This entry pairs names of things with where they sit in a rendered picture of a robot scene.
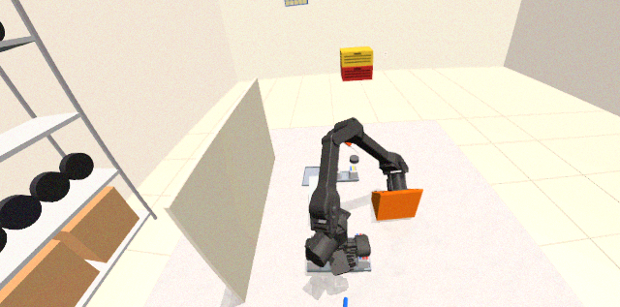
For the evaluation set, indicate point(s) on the grey flat panel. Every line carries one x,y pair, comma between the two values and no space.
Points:
219,203

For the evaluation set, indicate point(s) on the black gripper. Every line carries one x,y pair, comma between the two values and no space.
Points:
359,245

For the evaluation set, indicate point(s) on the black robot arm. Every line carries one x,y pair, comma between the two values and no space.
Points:
325,201

